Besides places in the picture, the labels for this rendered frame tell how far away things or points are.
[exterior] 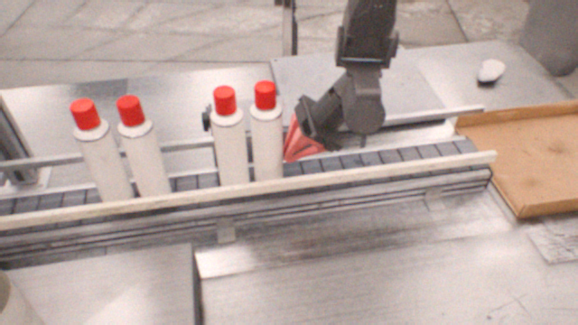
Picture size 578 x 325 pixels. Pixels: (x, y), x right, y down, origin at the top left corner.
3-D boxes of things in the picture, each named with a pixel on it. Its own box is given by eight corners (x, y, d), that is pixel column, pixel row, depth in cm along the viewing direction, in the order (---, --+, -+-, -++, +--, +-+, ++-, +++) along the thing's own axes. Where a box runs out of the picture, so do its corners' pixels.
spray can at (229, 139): (222, 198, 79) (207, 103, 64) (219, 177, 82) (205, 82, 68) (251, 194, 79) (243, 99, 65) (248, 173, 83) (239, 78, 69)
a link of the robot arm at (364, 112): (396, 23, 66) (338, 21, 66) (413, 55, 57) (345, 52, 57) (382, 97, 73) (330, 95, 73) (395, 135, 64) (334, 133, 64)
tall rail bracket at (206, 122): (212, 191, 86) (200, 125, 75) (210, 165, 91) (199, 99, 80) (229, 189, 87) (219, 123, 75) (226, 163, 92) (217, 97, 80)
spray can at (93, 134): (102, 213, 76) (58, 117, 62) (106, 190, 80) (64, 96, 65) (134, 208, 77) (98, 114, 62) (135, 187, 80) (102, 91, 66)
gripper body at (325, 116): (308, 140, 70) (340, 107, 66) (294, 100, 77) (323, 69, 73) (337, 154, 73) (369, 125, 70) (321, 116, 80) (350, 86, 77)
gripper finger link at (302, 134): (273, 163, 75) (310, 125, 70) (266, 134, 80) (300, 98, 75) (303, 176, 79) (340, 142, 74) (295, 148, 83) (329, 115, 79)
